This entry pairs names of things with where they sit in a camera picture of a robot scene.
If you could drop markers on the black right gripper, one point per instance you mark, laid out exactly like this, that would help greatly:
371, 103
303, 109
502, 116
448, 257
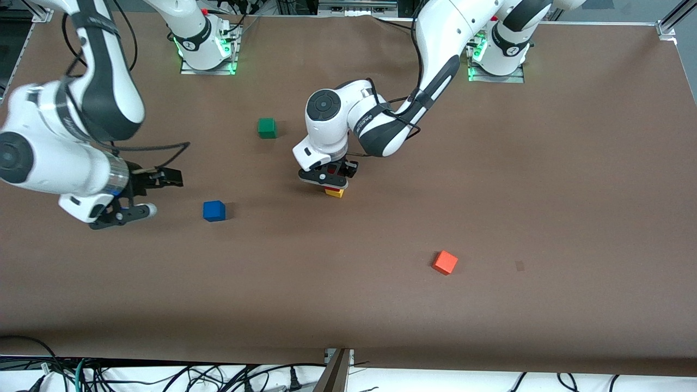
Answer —
139, 184

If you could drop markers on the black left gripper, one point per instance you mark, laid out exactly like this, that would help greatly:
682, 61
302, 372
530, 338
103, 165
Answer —
342, 168

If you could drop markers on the red cube block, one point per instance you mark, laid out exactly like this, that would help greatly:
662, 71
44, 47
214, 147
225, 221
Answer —
331, 172

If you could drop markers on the blue cube block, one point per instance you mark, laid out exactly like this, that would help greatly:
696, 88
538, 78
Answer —
214, 211

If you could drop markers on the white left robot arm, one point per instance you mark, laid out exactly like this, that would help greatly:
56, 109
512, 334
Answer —
446, 32

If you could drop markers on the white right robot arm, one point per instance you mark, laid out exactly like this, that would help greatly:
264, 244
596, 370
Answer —
54, 163

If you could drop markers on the yellow cube block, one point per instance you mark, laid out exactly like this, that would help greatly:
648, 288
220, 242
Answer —
335, 193

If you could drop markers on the green cube block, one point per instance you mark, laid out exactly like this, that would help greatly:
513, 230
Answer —
267, 128

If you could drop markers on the orange cube block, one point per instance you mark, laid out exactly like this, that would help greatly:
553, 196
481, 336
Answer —
445, 262

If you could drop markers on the brown table cover sheet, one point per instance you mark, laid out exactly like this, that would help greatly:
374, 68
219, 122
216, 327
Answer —
348, 305

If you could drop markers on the brown support beam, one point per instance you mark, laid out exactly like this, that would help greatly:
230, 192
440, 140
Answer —
332, 378

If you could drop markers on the black power plug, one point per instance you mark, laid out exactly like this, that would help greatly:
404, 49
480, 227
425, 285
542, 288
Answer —
295, 381

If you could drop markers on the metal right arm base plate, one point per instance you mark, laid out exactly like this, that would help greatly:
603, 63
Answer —
188, 69

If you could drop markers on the silver metal rail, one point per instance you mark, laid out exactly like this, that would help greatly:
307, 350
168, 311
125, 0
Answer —
356, 6

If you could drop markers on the silver metal table bracket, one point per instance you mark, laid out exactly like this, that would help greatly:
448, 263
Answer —
329, 356

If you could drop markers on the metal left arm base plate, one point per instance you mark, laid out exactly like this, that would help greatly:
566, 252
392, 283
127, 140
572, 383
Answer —
514, 79

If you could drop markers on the aluminium frame profile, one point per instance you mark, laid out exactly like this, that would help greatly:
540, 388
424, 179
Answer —
42, 13
667, 24

